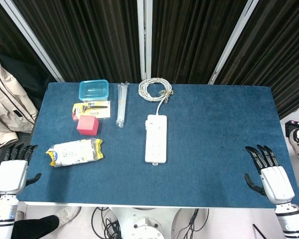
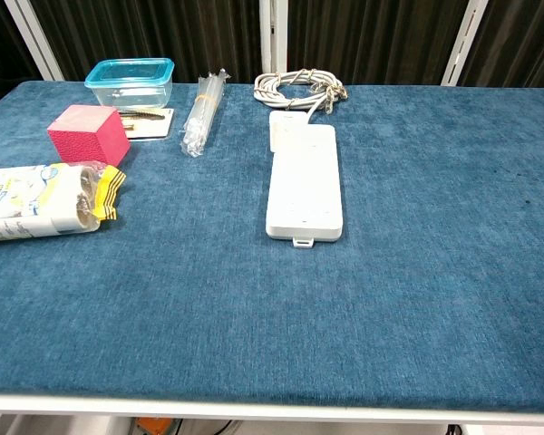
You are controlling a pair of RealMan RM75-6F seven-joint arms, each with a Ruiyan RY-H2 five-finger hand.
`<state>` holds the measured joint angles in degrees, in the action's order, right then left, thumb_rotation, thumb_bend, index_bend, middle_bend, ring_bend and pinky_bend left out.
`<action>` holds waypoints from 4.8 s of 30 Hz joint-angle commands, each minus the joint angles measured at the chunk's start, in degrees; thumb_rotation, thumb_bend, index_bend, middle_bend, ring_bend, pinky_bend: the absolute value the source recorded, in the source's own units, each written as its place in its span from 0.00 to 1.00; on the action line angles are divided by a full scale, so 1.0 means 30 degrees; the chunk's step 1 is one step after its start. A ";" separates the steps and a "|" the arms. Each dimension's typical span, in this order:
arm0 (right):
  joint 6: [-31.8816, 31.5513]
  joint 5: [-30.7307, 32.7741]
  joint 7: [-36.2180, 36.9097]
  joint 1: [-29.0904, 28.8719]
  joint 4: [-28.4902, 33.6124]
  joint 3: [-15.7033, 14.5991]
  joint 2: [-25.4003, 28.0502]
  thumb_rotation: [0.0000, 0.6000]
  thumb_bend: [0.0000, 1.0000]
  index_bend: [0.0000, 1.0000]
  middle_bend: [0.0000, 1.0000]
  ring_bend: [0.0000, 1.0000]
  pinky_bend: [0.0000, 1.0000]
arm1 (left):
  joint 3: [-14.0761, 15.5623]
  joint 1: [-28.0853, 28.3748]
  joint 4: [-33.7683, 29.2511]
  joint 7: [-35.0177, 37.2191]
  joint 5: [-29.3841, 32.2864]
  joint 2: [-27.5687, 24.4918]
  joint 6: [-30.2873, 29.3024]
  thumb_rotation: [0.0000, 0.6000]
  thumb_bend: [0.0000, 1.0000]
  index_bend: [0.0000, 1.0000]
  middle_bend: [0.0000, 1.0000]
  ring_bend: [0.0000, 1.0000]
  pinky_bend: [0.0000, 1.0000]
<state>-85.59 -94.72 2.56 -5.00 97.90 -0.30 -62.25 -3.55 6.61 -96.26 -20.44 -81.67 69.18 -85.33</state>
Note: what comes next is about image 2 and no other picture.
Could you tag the white slotted frame post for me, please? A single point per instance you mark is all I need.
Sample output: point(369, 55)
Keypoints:
point(464, 41)

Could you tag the white and yellow plastic package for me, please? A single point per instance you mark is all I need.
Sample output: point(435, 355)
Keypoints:
point(27, 199)

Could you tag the blue fabric table cover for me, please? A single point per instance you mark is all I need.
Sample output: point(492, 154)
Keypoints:
point(390, 272)

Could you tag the white power strip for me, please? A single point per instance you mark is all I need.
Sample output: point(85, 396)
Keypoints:
point(304, 190)

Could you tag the clear container with blue lid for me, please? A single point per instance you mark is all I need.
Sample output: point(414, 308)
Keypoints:
point(127, 78)

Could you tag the black pleated curtain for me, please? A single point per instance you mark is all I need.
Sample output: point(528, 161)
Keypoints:
point(372, 36)

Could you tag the razor on yellow blister card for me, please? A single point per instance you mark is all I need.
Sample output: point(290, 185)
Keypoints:
point(150, 128)

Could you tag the orange device under table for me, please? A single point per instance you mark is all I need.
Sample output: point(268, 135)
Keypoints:
point(153, 427)

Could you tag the white slanted frame post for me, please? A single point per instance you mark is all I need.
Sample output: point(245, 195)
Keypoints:
point(34, 41)

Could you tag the pink cube box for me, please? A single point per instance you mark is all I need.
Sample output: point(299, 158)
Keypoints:
point(90, 141)

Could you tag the white upright frame post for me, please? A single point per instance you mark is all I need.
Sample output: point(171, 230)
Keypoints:
point(273, 41)

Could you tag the white power adapter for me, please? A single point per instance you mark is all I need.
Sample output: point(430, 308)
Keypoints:
point(284, 131)

